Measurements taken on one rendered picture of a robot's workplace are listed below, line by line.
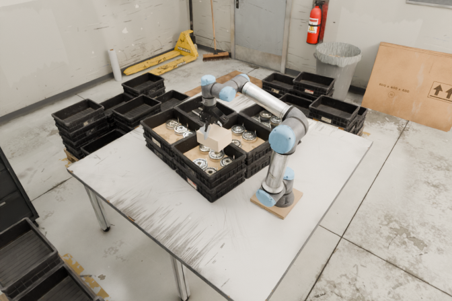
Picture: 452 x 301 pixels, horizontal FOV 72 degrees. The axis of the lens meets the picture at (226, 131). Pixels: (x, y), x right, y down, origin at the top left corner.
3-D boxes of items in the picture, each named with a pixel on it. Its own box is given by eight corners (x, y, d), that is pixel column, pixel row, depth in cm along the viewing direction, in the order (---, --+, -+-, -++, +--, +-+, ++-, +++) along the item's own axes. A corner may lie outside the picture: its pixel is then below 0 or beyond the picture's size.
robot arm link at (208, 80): (209, 82, 154) (196, 77, 158) (210, 101, 160) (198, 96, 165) (219, 76, 159) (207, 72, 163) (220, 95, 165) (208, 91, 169)
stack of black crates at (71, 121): (99, 132, 349) (87, 97, 323) (114, 142, 334) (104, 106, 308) (64, 150, 324) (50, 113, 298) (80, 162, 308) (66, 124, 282)
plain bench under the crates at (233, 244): (353, 203, 276) (373, 141, 236) (250, 375, 175) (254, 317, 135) (216, 139, 359) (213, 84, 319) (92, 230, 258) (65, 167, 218)
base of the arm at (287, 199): (298, 195, 189) (300, 183, 183) (287, 211, 179) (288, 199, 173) (275, 185, 196) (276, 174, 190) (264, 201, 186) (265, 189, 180)
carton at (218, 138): (231, 142, 181) (231, 131, 176) (218, 152, 173) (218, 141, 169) (210, 132, 189) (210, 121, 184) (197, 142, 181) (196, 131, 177)
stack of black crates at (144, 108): (149, 128, 354) (142, 93, 328) (167, 138, 338) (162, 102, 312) (120, 146, 329) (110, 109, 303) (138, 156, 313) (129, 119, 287)
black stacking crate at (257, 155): (277, 148, 213) (278, 135, 206) (247, 168, 197) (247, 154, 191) (237, 125, 237) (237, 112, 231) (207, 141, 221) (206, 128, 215)
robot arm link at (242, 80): (321, 114, 147) (241, 66, 165) (309, 125, 140) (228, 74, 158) (312, 132, 155) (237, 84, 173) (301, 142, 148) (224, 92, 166)
